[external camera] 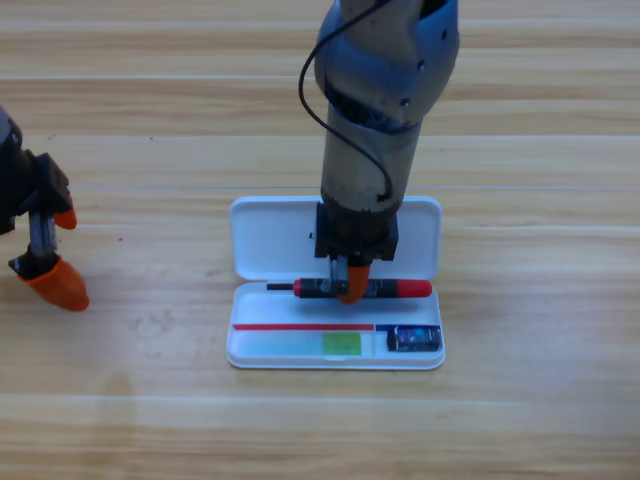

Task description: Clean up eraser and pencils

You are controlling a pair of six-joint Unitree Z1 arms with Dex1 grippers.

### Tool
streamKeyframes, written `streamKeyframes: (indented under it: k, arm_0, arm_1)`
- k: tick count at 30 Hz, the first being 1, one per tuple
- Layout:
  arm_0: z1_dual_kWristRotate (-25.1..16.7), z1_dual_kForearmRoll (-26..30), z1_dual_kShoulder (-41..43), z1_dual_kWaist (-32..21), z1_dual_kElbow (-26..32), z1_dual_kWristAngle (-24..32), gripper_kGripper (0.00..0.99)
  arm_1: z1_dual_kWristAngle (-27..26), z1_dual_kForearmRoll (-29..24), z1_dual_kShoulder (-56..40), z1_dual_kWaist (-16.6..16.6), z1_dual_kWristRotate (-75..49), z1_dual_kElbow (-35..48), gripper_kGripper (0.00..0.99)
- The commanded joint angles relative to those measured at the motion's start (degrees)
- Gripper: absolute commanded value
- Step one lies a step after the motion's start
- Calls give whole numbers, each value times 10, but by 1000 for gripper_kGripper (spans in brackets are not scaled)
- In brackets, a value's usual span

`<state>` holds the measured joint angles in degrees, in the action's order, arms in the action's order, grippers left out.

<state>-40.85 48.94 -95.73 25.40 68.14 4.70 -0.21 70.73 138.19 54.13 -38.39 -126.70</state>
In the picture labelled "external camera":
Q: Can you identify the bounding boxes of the black marker with red cap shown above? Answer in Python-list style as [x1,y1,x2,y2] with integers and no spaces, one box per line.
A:
[292,277,433,300]

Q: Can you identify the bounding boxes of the white Unitree pencil case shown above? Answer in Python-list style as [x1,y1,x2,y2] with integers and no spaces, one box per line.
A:
[225,194,446,371]

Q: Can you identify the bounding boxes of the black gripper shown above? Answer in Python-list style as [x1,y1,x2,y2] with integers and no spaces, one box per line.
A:
[313,203,400,305]
[0,144,91,313]

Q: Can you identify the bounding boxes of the green and white glue stick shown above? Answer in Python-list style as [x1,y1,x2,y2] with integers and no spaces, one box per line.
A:
[242,331,362,357]

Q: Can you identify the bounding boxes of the black cable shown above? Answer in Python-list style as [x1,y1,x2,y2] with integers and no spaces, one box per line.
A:
[298,0,394,202]

